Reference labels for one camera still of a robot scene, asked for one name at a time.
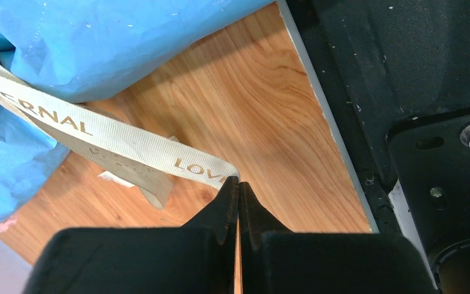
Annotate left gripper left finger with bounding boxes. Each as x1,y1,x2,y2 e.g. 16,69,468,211
24,176,239,293

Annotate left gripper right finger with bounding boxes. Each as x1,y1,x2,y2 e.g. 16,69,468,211
239,182,436,293

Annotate cream ribbon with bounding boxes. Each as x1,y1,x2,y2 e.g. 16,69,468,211
0,65,240,209

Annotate blue wrapping paper sheet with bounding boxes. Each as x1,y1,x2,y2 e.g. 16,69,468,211
0,1,266,224

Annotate aluminium frame rail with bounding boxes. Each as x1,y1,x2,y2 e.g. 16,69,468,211
278,1,439,293

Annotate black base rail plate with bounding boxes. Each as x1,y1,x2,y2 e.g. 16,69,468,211
285,0,470,294

